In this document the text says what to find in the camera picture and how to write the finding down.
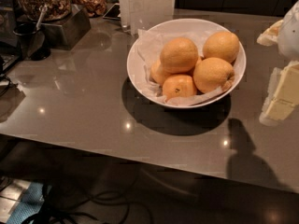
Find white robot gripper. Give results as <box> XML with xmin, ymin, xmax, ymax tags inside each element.
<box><xmin>257</xmin><ymin>0</ymin><xmax>299</xmax><ymax>126</ymax></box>

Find small front orange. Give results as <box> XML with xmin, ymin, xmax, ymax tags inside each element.
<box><xmin>162</xmin><ymin>74</ymin><xmax>197</xmax><ymax>100</ymax></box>

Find hidden left orange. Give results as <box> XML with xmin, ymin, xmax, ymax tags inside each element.
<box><xmin>150</xmin><ymin>60</ymin><xmax>170</xmax><ymax>85</ymax></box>

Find pile of dried snacks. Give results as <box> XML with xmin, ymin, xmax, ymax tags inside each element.
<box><xmin>72</xmin><ymin>0</ymin><xmax>107</xmax><ymax>18</ymax></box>

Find metal box stand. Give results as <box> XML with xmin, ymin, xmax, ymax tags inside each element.
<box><xmin>40</xmin><ymin>5</ymin><xmax>91</xmax><ymax>50</ymax></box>

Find glass jar of nuts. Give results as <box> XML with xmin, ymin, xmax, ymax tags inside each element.
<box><xmin>18</xmin><ymin>0</ymin><xmax>72</xmax><ymax>21</ymax></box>

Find white spoon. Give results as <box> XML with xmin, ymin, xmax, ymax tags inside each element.
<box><xmin>36</xmin><ymin>5</ymin><xmax>48</xmax><ymax>31</ymax></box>

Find black cup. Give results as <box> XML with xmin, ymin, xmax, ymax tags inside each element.
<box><xmin>13</xmin><ymin>23</ymin><xmax>50</xmax><ymax>61</ymax></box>

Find blue floor mat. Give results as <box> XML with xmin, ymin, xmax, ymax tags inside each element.
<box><xmin>6</xmin><ymin>183</ymin><xmax>45</xmax><ymax>224</ymax></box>

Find black floor cables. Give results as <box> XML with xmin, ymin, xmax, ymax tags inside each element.
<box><xmin>21</xmin><ymin>168</ymin><xmax>154</xmax><ymax>224</ymax></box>

